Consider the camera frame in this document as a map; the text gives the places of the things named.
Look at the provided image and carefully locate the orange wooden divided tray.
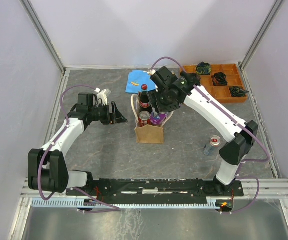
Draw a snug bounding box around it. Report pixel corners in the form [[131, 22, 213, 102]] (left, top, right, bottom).
[[183, 63, 247, 104]]

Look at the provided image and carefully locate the watermelon print canvas bag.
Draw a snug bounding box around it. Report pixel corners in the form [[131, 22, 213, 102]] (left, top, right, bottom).
[[130, 94, 173, 144]]

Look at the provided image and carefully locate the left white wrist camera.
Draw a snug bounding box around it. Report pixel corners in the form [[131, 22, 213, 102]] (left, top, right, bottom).
[[94, 88, 111, 106]]

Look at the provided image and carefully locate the light blue cable duct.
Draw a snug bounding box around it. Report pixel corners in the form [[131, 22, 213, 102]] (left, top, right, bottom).
[[31, 197, 228, 210]]

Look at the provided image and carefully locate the red cola can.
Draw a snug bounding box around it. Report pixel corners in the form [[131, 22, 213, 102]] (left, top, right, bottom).
[[138, 111, 150, 127]]

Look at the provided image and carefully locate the dark rolled sock green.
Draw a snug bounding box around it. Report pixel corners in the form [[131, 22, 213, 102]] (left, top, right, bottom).
[[196, 62, 211, 76]]

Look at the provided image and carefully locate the dark rolled sock right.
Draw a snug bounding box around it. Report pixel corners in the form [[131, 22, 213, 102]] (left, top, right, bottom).
[[229, 86, 249, 98]]

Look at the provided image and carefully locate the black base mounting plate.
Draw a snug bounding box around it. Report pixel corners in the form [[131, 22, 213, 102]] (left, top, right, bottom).
[[65, 177, 244, 204]]

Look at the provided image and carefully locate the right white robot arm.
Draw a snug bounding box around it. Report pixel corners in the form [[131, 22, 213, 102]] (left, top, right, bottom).
[[147, 66, 258, 196]]

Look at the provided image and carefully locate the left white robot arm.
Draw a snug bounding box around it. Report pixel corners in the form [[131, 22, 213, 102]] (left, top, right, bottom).
[[28, 89, 127, 195]]

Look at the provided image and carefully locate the blue patterned cloth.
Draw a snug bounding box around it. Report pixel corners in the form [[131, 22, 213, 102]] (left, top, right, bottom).
[[125, 69, 157, 94]]

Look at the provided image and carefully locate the purple soda can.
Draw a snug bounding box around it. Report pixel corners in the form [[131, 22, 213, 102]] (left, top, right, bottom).
[[149, 112, 168, 126]]

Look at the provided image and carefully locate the glass cola bottle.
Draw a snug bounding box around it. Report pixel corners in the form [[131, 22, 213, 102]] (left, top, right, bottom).
[[139, 84, 152, 114]]

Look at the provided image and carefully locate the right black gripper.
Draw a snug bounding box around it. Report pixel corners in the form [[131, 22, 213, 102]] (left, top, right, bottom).
[[147, 88, 181, 117]]

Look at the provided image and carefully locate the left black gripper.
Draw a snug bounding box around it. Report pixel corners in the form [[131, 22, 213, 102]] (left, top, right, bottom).
[[89, 101, 127, 125]]

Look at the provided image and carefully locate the silver blue energy can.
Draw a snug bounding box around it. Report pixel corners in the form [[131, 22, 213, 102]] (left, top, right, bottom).
[[203, 135, 221, 156]]

